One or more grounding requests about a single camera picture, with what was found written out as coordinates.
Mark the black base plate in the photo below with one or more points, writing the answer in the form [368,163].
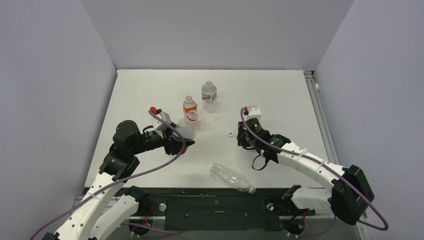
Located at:
[218,209]

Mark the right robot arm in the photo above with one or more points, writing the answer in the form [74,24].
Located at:
[281,150]

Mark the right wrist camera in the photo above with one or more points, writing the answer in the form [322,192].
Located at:
[251,112]

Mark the clear crushed bottle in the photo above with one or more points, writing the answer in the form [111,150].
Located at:
[231,178]

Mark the orange tea bottle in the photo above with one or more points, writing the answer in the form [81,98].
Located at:
[189,105]

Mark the clear blue-label bottle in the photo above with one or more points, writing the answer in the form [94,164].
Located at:
[209,96]

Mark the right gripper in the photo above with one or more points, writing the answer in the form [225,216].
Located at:
[243,139]

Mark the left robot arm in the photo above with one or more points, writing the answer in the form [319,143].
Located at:
[89,220]

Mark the aluminium frame rail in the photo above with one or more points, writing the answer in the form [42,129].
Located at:
[319,112]

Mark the red-cap water bottle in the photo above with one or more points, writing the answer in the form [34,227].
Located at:
[188,127]

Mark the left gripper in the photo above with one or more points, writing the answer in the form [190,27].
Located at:
[175,143]

